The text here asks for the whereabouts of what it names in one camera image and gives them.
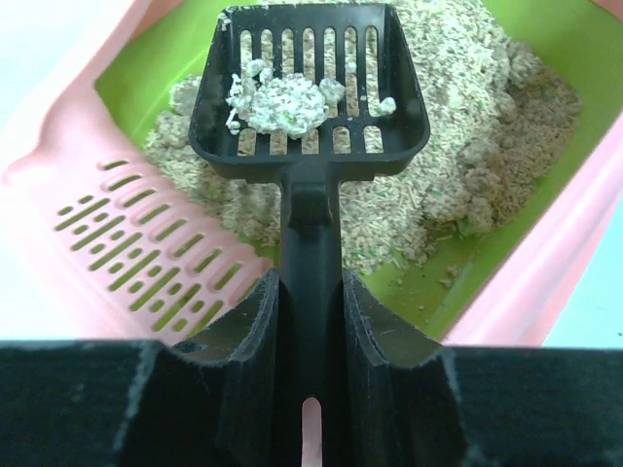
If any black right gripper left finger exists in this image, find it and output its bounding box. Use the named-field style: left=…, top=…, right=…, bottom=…
left=111, top=269, right=279, bottom=466

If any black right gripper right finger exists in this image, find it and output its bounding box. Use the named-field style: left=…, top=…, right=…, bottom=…
left=344, top=271, right=467, bottom=466

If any pink and green litter box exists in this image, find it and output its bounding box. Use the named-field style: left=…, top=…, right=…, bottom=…
left=1, top=1, right=622, bottom=345

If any white litter clump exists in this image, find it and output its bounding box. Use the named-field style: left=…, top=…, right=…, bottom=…
left=224, top=58, right=398, bottom=140

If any black slotted litter scoop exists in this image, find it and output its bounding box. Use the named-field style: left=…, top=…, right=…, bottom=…
left=189, top=4, right=437, bottom=466

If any beige cat litter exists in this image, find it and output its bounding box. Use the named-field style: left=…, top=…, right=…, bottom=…
left=144, top=1, right=583, bottom=274

